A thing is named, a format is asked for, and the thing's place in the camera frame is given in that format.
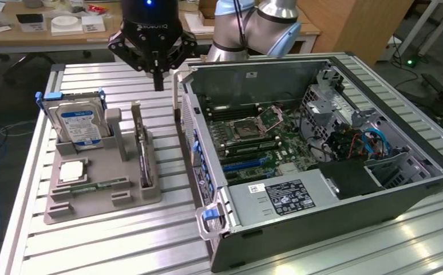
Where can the grey power supply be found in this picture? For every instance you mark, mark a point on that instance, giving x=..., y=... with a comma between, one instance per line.
x=253, y=206

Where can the white box black lid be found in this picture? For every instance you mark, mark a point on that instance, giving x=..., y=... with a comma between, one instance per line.
x=31, y=24

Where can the grey parts rack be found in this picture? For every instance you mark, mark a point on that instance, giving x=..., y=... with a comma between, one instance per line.
x=103, y=160

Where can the plain white box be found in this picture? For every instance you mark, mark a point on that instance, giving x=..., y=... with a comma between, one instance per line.
x=94, y=24

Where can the black plastic air shroud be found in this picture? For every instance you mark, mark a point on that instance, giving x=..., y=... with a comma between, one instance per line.
x=352, y=177

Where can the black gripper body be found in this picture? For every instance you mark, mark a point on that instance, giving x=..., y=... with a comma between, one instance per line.
x=153, y=25

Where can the green graphics card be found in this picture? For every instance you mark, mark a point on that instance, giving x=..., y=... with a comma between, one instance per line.
x=145, y=160

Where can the blue case latch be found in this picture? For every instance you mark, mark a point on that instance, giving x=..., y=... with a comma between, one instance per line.
x=212, y=215

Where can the hard disk blue caddy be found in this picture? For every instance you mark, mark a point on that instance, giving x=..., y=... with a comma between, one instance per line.
x=78, y=126

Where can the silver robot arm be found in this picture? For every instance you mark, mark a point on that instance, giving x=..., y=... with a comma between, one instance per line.
x=229, y=34

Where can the black RAM stick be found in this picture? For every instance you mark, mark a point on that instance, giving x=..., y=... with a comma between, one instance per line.
x=253, y=147

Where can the grey sheet metal bracket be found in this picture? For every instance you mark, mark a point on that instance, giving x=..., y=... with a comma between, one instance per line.
x=393, y=169

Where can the white tape roll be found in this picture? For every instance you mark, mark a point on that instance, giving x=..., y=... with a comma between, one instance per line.
x=50, y=3

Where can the metal socket cover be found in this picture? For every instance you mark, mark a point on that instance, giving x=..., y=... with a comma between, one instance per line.
x=277, y=108

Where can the black box green light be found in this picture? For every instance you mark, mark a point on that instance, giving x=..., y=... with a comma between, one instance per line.
x=410, y=62

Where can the metal disk bay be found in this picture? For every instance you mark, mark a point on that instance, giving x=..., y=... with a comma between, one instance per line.
x=321, y=109

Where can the green RAM stick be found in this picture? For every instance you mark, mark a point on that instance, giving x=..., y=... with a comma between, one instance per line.
x=87, y=187

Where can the silver CPU chip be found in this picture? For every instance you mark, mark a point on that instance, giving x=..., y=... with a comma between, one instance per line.
x=71, y=171

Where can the red packet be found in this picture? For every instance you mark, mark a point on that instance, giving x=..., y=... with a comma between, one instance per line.
x=97, y=9

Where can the wooden desk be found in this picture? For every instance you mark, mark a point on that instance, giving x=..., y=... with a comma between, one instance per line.
x=15, y=40

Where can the green motherboard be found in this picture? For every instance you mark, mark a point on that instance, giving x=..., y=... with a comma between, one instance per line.
x=289, y=143

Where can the stack of white papers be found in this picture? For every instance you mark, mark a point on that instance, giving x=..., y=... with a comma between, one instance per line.
x=198, y=27

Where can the black office chair base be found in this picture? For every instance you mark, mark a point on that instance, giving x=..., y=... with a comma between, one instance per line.
x=19, y=64

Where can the grey cup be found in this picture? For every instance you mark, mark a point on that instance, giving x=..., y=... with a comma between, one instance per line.
x=34, y=3

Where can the cardboard box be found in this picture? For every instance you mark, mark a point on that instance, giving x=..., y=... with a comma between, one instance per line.
x=208, y=11

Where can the white round container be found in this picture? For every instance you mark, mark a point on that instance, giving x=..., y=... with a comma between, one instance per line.
x=67, y=27

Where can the wooden cabinet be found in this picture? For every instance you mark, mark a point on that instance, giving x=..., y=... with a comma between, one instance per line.
x=360, y=28

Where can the white desk frame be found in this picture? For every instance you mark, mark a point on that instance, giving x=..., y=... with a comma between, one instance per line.
x=429, y=25

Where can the silver chipset heatsink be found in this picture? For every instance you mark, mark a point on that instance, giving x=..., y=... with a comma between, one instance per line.
x=290, y=169

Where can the long blue expansion slot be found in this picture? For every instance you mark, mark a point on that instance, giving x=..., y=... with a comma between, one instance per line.
x=245, y=165

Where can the black open PC case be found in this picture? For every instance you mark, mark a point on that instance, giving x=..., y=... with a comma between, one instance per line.
x=340, y=229

